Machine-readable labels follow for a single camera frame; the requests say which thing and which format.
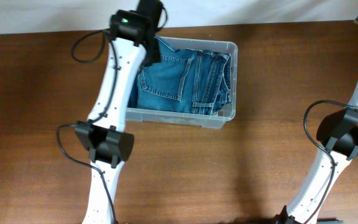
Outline dark blue jeans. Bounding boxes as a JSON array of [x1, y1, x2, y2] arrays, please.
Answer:
[[136, 35, 232, 115]]

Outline dark blue shirt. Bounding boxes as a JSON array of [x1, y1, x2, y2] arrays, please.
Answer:
[[127, 83, 138, 108]]

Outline clear plastic storage bin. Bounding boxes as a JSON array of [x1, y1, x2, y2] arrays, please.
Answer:
[[126, 37, 238, 129]]

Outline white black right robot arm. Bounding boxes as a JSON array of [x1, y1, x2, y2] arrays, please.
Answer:
[[273, 16, 358, 223]]

